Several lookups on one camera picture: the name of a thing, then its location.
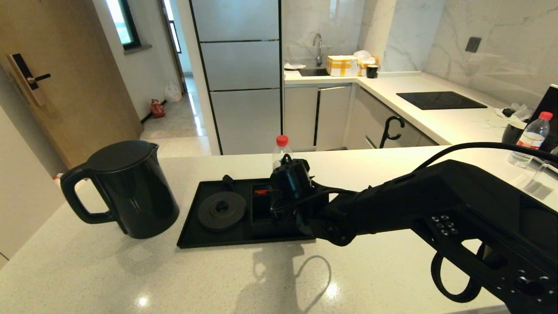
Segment black door lock handle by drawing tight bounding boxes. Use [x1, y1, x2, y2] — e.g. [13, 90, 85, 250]
[7, 53, 51, 107]

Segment round black kettle base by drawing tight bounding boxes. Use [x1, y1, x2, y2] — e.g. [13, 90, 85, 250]
[197, 192, 247, 232]

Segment grey cooktop base cabinet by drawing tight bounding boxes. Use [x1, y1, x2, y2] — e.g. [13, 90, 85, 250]
[344, 84, 440, 150]

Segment white plastic bag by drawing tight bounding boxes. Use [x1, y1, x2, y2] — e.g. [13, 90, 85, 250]
[164, 81, 182, 103]

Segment chrome faucet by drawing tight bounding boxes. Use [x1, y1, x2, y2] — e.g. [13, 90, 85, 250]
[312, 33, 323, 67]

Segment black serving tray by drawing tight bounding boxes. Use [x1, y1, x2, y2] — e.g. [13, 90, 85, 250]
[177, 179, 315, 249]

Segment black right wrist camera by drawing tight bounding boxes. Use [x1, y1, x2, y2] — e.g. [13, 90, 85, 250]
[269, 154, 313, 199]

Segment small box yellow tape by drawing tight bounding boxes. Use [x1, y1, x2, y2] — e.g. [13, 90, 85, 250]
[357, 58, 379, 77]

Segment black induction cooktop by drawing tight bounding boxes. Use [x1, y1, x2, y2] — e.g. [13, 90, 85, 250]
[396, 91, 488, 110]

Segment dark framed window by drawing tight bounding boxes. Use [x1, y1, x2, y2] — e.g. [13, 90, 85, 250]
[105, 0, 152, 55]

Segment grey sink base cabinet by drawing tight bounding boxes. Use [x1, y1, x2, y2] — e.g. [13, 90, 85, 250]
[283, 84, 353, 153]

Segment black compartment organizer box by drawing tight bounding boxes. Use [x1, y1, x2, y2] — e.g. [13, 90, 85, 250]
[250, 183, 315, 239]

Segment black monitor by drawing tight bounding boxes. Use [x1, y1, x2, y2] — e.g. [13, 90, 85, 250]
[525, 84, 558, 166]

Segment black electric kettle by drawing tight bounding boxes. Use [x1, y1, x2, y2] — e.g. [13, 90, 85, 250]
[60, 140, 180, 239]

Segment brown wooden door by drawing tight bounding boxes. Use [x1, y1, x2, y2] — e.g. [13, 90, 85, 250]
[0, 0, 143, 170]

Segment clear water bottle red cap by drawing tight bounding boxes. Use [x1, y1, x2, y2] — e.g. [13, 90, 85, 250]
[508, 111, 553, 168]
[272, 135, 293, 170]

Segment silver refrigerator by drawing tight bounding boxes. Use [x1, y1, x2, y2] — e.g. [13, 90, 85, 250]
[188, 0, 284, 156]

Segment cardboard box yellow tape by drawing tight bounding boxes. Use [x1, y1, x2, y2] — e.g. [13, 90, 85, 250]
[326, 55, 359, 77]

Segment white crumpled tissue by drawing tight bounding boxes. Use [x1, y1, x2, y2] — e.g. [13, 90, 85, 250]
[495, 103, 533, 123]

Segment black curved hook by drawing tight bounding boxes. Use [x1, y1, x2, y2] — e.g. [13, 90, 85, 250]
[379, 116, 405, 149]

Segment translucent bag colourful contents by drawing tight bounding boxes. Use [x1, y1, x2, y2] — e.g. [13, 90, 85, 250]
[53, 174, 88, 192]

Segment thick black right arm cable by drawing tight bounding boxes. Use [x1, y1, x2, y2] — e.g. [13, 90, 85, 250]
[418, 142, 558, 171]

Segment black cable loop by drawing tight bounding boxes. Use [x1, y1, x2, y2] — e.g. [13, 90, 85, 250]
[431, 251, 482, 304]

